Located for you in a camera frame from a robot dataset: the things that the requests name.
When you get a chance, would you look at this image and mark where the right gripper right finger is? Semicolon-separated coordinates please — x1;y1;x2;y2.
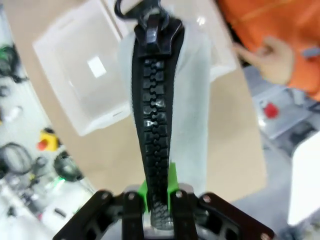
167;162;276;240

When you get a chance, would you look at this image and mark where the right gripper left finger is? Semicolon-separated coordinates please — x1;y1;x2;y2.
52;180;151;240

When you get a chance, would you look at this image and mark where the grey campus pencil case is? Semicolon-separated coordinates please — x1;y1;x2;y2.
113;0;212;231

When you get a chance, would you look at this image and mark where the person's right forearm orange sleeve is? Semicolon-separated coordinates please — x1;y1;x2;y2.
287;42;320;102

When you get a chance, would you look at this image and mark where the person's right hand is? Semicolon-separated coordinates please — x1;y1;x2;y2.
232;36;297;86

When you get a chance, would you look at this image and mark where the yellow emergency stop button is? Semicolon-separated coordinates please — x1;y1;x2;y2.
37;127;62;152

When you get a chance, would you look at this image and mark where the white work table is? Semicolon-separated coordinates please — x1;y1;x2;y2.
287;136;320;226

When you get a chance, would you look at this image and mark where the clear plastic bin near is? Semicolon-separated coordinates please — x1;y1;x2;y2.
32;0;135;137

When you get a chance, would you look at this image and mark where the clear plastic bin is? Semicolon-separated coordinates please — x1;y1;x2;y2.
32;0;135;137
184;0;237;83

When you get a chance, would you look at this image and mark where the storage bin with red cloth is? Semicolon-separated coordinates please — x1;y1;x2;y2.
252;84;320;140

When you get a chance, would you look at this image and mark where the white square sticker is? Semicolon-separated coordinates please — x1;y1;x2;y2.
86;56;108;78

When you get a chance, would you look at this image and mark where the clear plastic bin far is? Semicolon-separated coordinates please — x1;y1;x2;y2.
184;0;237;83

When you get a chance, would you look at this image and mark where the person in orange hoodie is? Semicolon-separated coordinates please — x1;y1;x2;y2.
216;0;320;102

